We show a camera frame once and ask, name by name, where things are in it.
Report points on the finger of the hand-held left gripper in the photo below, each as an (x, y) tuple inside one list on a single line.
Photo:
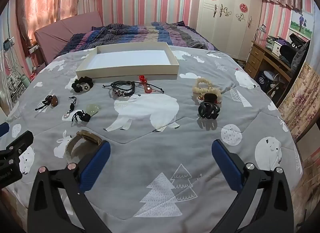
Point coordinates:
[(21, 143), (3, 129)]

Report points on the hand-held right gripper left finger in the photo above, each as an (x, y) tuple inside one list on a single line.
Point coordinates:
[(96, 165)]

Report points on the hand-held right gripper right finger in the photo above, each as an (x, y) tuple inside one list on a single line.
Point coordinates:
[(226, 165)]

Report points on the black hair claw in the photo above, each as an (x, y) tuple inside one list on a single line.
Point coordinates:
[(207, 110)]

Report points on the black scrunchie with metal charm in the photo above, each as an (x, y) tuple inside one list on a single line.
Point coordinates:
[(76, 86)]

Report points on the cream scrunchie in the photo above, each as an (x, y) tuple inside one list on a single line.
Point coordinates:
[(202, 89)]

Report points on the shallow white cardboard tray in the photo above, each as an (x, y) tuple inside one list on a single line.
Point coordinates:
[(130, 59)]

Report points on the black white patterned box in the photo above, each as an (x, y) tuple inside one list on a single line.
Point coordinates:
[(13, 89)]

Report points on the pale green bottle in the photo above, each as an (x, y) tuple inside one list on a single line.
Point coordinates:
[(25, 79)]

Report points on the grey bear print bedcover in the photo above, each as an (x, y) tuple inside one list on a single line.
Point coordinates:
[(150, 128)]

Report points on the white power strip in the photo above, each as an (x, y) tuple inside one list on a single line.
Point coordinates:
[(34, 49)]

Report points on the dark blue round bin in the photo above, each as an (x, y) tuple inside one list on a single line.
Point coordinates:
[(265, 80)]

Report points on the floral cloth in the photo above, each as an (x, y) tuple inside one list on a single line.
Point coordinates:
[(302, 103)]

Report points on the wooden desk with drawers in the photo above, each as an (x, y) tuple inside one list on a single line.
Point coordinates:
[(255, 57)]

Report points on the pink padded headboard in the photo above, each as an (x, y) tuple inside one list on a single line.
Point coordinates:
[(62, 30)]

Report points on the small white box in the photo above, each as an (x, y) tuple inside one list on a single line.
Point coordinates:
[(278, 47)]

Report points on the white wardrobe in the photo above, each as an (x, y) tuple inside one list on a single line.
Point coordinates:
[(225, 35)]

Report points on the black bag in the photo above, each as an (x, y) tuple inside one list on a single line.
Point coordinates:
[(287, 50)]

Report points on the dark hanging jacket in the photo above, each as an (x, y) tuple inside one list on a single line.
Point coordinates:
[(300, 57)]

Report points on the desk lamp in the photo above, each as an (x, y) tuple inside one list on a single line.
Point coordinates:
[(261, 29)]

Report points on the striped purple blue quilt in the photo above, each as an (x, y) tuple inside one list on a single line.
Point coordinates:
[(150, 31)]

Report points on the wall socket with chargers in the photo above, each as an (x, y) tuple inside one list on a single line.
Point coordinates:
[(8, 42)]

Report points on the wall poster of couple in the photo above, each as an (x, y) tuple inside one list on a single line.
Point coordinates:
[(302, 25)]

